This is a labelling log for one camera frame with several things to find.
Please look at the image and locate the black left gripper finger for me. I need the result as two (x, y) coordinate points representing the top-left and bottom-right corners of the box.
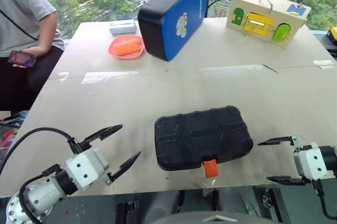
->
(83, 124), (124, 143)
(106, 151), (142, 183)

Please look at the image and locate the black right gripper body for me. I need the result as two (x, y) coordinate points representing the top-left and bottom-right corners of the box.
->
(300, 176), (321, 186)

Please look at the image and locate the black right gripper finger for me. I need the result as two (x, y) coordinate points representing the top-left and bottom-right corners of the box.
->
(257, 136), (294, 147)
(266, 176), (306, 186)

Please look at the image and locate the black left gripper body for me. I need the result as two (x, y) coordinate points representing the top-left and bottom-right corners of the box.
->
(67, 137), (93, 154)

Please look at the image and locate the black plastic tool case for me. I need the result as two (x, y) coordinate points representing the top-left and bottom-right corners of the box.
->
(154, 105), (254, 179)

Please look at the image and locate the purple patterned smartphone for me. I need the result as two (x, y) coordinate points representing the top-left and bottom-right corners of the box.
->
(7, 50), (37, 68)

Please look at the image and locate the yellow and black tool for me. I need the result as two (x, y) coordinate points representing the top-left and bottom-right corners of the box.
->
(326, 26), (337, 48)

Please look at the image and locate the bystander bare hand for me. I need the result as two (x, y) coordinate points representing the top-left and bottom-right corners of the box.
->
(14, 46), (45, 69)

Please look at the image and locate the black table clamp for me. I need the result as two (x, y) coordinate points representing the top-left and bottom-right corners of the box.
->
(115, 200), (140, 224)
(262, 188), (284, 224)

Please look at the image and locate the clear plastic bag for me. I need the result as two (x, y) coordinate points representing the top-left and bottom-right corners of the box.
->
(192, 178), (220, 189)

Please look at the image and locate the pink plastic plate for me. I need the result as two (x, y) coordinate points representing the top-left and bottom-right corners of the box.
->
(108, 34), (146, 60)

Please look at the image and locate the orange cylinder toy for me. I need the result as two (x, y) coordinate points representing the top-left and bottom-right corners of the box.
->
(113, 38), (142, 57)

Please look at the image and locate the light blue small box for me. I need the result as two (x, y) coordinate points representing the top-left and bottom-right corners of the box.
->
(109, 19), (136, 35)

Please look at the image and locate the wooden lock activity box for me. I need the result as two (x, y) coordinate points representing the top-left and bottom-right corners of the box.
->
(225, 0), (312, 50)

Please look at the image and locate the blue and black suitcase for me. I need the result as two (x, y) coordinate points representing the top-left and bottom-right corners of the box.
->
(137, 0), (209, 62)

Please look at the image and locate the person in grey shirt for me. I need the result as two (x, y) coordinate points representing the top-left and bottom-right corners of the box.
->
(0, 0), (65, 113)

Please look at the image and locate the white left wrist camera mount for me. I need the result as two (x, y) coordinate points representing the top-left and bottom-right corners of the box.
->
(64, 147), (110, 191)

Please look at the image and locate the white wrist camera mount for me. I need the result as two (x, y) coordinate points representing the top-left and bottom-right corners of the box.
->
(293, 142), (329, 180)
(64, 147), (110, 191)

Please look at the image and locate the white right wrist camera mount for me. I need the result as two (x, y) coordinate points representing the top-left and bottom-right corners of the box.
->
(293, 142), (329, 180)

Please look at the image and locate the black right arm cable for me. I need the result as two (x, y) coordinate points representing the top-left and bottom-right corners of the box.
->
(312, 179), (337, 221)

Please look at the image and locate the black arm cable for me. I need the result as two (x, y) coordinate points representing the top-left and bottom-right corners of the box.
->
(0, 127), (77, 176)
(312, 179), (337, 221)

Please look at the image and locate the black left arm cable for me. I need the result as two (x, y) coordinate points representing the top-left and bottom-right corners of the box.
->
(0, 127), (77, 176)

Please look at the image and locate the black cable behind suitcase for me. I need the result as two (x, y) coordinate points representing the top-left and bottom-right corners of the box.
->
(207, 0), (233, 9)

